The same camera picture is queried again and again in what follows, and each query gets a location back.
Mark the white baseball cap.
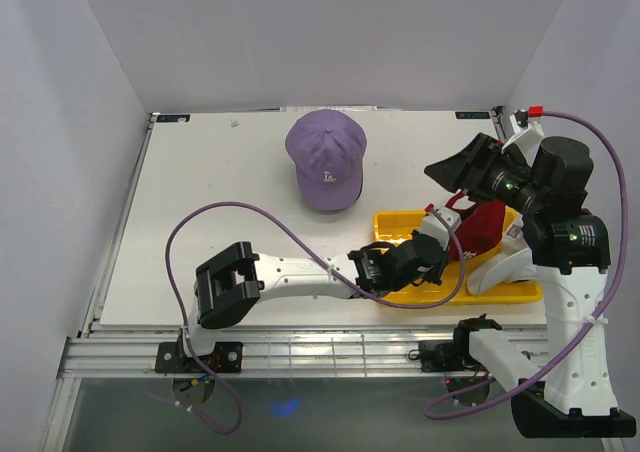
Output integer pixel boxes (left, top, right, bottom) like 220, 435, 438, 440
467, 214, 537, 296

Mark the purple baseball cap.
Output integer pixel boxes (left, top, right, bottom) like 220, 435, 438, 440
285, 109, 367, 211

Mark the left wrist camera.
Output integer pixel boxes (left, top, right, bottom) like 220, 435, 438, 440
423, 204, 462, 230

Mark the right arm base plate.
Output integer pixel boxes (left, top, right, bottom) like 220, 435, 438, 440
407, 340, 484, 373

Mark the yellow plastic tray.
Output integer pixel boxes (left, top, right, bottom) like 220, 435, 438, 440
373, 210, 543, 306

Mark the black baseball cap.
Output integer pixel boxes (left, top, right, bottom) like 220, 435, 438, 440
350, 175, 363, 206

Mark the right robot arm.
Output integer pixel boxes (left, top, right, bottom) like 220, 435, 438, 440
424, 134, 637, 438

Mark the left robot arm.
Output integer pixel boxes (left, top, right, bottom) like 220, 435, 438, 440
177, 207, 462, 372

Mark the red baseball cap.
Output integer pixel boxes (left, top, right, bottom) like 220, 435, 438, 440
442, 192, 506, 262

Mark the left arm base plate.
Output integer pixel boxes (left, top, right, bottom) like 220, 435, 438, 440
154, 340, 243, 374

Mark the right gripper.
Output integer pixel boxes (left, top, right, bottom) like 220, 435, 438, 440
423, 132, 545, 216

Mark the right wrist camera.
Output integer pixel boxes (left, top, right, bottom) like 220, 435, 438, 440
501, 105, 544, 154

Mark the aluminium frame rail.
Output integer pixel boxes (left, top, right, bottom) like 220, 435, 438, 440
42, 114, 566, 452

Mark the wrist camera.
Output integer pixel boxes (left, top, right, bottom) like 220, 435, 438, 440
423, 204, 462, 230
501, 105, 544, 154

